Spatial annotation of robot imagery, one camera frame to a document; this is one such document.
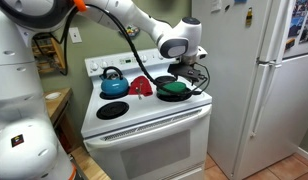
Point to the colourful decorative wall plate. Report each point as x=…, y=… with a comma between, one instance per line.
x=130, y=31

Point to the wooden wall shelf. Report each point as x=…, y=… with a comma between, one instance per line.
x=50, y=60

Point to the white light switch plate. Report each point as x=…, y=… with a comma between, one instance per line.
x=75, y=35

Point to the white paper note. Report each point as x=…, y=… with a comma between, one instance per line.
x=216, y=6

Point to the red oven mitt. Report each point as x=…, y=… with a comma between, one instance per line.
x=145, y=86

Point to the white electric stove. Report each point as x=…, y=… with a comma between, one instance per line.
x=144, y=133

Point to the small black fridge magnet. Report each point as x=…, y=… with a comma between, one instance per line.
x=227, y=7

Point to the blue paper sheet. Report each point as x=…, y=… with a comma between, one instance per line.
x=240, y=1

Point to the small white dish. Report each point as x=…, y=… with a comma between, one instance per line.
x=52, y=96

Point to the black frying pan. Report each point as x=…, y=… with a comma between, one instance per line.
x=194, y=92

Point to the wooden robot platform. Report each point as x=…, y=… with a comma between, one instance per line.
x=89, y=166

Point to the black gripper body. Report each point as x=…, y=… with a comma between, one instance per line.
x=184, y=69

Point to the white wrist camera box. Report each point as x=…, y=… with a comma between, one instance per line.
x=201, y=53

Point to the green plate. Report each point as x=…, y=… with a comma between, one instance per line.
x=172, y=87

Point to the small orange fridge magnet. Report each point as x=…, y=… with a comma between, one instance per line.
x=290, y=43

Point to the large photo print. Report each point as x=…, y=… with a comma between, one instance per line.
x=299, y=18

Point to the white refrigerator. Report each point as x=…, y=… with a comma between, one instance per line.
x=234, y=100

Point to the gold bottle-shaped fridge magnet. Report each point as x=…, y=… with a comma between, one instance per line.
x=249, y=16

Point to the dark photo print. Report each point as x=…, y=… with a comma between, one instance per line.
x=307, y=31

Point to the wooden side table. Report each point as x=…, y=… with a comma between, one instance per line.
x=57, y=105

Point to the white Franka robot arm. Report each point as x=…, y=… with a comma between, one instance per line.
x=20, y=100

